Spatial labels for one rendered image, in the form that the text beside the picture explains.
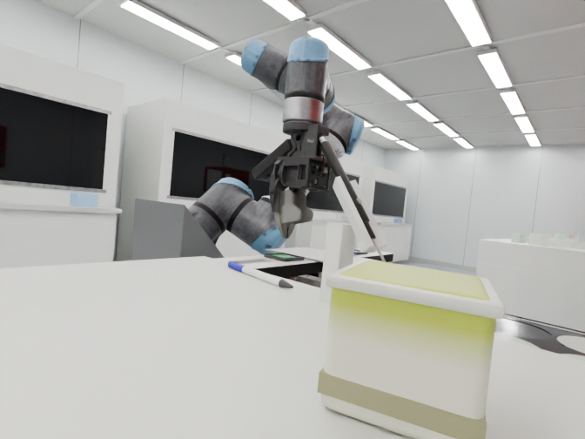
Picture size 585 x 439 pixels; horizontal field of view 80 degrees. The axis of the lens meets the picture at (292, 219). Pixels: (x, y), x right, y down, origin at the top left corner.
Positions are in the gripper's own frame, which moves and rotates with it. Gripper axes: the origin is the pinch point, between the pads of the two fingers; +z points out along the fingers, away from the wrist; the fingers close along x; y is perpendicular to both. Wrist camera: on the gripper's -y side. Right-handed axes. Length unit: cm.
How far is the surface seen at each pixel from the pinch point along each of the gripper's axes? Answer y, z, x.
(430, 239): -230, 43, 796
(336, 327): 36, 0, -36
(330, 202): -278, -16, 428
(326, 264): 23.8, 0.7, -19.8
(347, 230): 25.3, -3.1, -18.8
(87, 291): 9.2, 4.7, -37.6
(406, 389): 39, 2, -35
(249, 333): 25.8, 4.7, -32.3
